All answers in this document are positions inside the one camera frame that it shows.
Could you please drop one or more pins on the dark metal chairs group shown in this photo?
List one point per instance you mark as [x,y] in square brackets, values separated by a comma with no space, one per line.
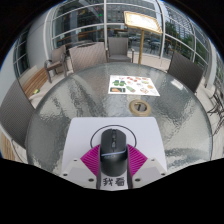
[218,106]

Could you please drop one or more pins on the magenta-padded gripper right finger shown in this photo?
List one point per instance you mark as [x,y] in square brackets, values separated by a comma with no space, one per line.
[136,162]

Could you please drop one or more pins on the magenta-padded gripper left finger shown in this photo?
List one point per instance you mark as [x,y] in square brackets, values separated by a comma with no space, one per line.
[90,163]

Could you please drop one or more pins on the gold menu board stand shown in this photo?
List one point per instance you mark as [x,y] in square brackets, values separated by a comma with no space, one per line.
[142,21]

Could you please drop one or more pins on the round gold table marker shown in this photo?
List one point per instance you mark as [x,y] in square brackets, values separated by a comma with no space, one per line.
[140,107]

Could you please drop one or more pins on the colourful laminated menu card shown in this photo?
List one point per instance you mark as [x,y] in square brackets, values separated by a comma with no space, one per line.
[133,85]

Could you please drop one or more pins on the black computer mouse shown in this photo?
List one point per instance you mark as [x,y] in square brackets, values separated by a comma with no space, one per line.
[113,150]

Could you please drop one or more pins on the wooden slatted bench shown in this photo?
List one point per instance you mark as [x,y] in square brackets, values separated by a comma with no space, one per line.
[6,148]
[35,83]

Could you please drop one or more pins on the white printed mouse pad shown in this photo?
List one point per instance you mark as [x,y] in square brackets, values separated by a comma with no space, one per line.
[80,133]

